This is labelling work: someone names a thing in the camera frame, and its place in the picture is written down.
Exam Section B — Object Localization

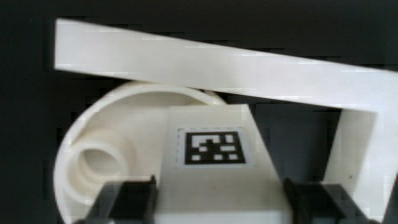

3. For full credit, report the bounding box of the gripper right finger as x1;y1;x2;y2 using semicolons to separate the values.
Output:
283;178;380;224

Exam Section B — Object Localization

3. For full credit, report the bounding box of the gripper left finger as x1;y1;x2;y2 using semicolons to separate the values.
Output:
73;177;158;224

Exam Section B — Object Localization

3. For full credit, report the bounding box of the white round stool seat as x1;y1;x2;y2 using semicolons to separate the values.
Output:
53;82;224;224

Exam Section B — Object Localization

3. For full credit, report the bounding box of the white stool leg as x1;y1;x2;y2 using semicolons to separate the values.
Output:
155;105;291;224

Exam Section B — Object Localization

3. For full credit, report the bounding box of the white L-shaped fence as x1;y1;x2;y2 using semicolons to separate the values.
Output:
55;19;398;220

